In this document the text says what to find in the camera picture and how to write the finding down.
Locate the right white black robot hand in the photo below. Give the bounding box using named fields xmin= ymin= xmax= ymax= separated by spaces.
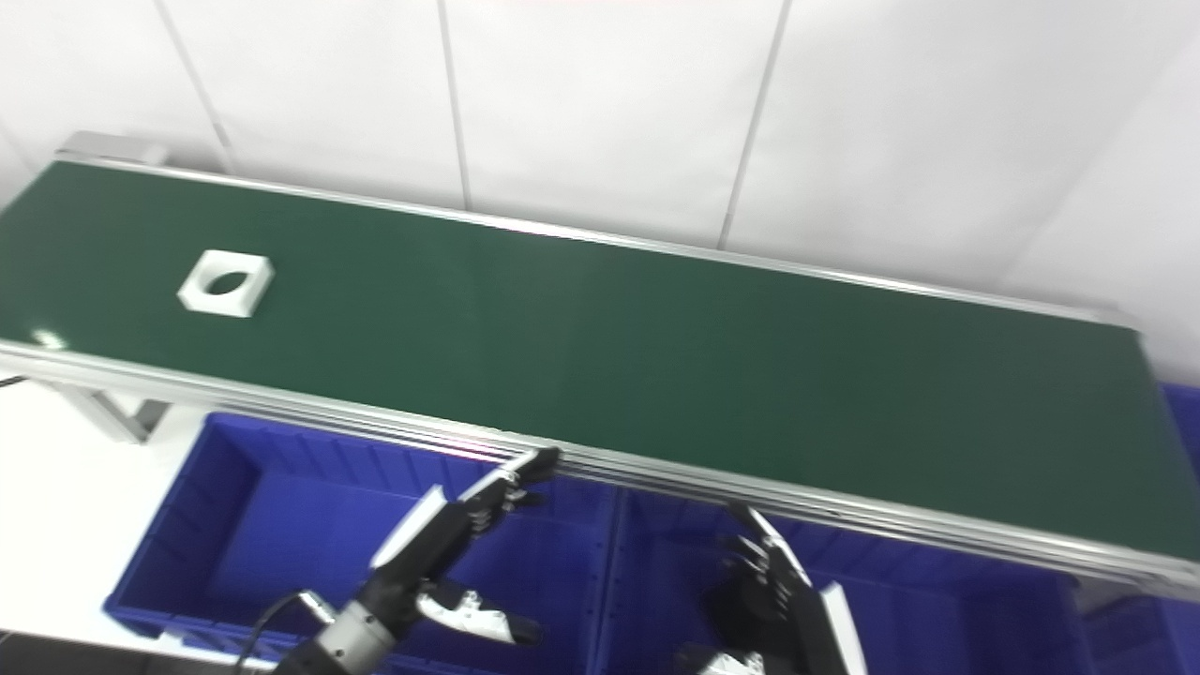
xmin=675 ymin=502 xmax=868 ymax=675

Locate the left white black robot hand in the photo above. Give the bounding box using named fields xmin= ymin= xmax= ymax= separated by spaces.
xmin=356 ymin=448 xmax=563 ymax=648

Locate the white square part with hole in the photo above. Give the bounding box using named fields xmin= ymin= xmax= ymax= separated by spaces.
xmin=176 ymin=249 xmax=275 ymax=318

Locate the blue plastic bin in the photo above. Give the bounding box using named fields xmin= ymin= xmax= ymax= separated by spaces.
xmin=103 ymin=412 xmax=622 ymax=675
xmin=1078 ymin=382 xmax=1200 ymax=675
xmin=600 ymin=487 xmax=1100 ymax=675

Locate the aluminium conveyor support leg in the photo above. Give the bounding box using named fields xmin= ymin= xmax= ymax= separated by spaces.
xmin=42 ymin=380 xmax=176 ymax=444

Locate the grey conveyor end housing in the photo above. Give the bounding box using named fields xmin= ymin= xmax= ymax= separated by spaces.
xmin=56 ymin=131 xmax=170 ymax=168

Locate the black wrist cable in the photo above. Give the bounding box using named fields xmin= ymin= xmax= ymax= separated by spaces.
xmin=234 ymin=591 xmax=324 ymax=675

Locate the green conveyor belt aluminium frame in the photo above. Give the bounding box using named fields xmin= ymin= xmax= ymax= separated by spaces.
xmin=0 ymin=131 xmax=1200 ymax=603

